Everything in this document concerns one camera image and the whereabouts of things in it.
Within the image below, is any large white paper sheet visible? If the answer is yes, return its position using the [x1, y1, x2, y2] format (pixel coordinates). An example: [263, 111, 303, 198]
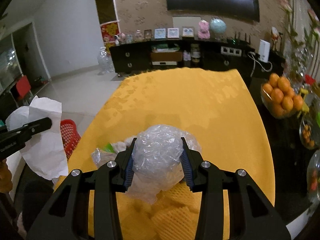
[5, 96, 69, 180]

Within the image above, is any green snack packet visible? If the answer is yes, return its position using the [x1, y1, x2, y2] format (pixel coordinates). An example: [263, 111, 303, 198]
[103, 143, 116, 153]

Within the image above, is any clear plastic bag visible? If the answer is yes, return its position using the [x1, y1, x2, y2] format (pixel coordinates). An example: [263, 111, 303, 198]
[126, 124, 202, 204]

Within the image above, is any white plastic bag trash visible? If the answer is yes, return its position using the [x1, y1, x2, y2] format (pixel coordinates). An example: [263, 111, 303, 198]
[91, 135, 136, 168]

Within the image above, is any red chair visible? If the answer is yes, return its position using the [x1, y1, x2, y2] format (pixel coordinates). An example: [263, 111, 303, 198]
[16, 75, 31, 100]

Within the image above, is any red plastic basket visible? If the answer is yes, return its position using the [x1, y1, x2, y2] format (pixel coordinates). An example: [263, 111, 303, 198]
[60, 119, 81, 160]

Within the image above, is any yellow foam fruit net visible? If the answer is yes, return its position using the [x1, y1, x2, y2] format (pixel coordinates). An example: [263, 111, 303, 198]
[134, 179, 202, 240]

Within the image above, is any yellow tablecloth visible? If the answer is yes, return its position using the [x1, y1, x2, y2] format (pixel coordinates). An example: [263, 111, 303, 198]
[54, 67, 276, 240]

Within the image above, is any clear glass vase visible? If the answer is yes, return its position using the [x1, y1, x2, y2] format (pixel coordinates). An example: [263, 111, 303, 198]
[97, 47, 114, 75]

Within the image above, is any bowl of oranges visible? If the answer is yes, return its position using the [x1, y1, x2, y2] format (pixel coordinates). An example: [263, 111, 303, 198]
[260, 73, 304, 119]

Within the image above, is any black tv cabinet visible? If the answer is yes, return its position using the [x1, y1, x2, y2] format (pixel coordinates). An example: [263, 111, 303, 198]
[110, 38, 285, 78]

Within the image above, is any white router box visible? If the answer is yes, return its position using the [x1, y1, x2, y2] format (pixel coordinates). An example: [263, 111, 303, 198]
[258, 40, 270, 63]

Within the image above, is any pink plush toy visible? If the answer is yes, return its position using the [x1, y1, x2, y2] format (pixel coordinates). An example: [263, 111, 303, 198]
[198, 20, 210, 40]

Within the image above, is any light blue globe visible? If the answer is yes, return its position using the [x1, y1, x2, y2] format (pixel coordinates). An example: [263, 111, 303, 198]
[209, 18, 227, 34]

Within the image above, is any blue picture frame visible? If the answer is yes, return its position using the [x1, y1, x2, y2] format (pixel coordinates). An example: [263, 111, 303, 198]
[154, 28, 167, 40]

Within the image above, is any white picture frame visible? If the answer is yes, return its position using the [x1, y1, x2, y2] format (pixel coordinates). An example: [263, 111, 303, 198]
[167, 28, 180, 39]

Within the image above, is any landscape picture frame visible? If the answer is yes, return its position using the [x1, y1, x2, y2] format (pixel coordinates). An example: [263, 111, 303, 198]
[182, 27, 195, 38]

